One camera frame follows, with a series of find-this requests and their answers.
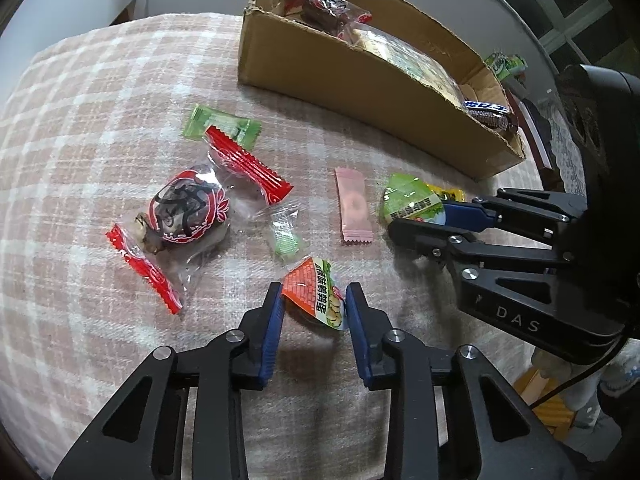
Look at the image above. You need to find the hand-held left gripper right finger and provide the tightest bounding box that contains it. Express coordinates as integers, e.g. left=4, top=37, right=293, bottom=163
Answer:
left=345, top=282, right=583, bottom=480

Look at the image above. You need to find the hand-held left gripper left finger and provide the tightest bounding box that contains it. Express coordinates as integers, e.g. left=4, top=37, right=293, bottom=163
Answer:
left=52, top=282, right=286, bottom=480

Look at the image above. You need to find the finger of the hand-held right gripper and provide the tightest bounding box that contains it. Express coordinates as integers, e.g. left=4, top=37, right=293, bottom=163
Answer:
left=442, top=187, right=588, bottom=243
left=387, top=217, right=576, bottom=273

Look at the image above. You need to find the green and yellow snack packet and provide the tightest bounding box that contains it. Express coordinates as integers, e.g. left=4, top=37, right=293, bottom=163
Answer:
left=381, top=172, right=448, bottom=226

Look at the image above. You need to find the orange snack packet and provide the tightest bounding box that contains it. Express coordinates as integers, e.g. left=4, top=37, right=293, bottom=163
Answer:
left=281, top=257, right=347, bottom=332

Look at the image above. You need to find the brown chocolate bar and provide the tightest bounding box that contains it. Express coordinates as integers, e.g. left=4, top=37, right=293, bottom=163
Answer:
left=462, top=99, right=518, bottom=136

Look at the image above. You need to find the yellow cracker packet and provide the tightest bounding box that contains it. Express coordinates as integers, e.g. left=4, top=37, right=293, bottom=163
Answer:
left=350, top=25, right=463, bottom=106

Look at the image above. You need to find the cardboard box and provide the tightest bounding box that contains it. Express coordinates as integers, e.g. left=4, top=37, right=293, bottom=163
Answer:
left=237, top=0, right=528, bottom=181

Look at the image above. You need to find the clear red-sealed snack packet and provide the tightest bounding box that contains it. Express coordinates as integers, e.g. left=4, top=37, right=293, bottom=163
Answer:
left=285, top=0, right=373, bottom=41
left=105, top=125, right=296, bottom=316

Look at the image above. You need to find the white lace cloth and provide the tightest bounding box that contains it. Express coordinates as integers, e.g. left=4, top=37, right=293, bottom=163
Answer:
left=542, top=110, right=586, bottom=196

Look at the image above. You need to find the pink wafer packet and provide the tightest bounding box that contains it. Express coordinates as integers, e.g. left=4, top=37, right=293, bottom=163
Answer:
left=334, top=166, right=375, bottom=246

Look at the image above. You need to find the small clear green candy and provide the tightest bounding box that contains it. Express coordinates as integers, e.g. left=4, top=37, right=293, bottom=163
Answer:
left=252, top=200, right=311, bottom=263

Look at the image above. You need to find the green carton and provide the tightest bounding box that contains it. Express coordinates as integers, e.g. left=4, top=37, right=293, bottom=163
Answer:
left=482, top=51, right=528, bottom=81

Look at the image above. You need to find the window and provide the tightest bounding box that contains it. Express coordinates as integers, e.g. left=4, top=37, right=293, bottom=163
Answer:
left=465, top=0, right=613, bottom=66

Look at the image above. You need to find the green candy wrapper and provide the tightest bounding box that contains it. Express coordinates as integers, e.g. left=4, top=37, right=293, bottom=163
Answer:
left=181, top=104, right=263, bottom=151

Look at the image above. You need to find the black cable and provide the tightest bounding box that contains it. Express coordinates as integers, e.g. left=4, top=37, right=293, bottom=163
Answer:
left=530, top=340, right=626, bottom=411

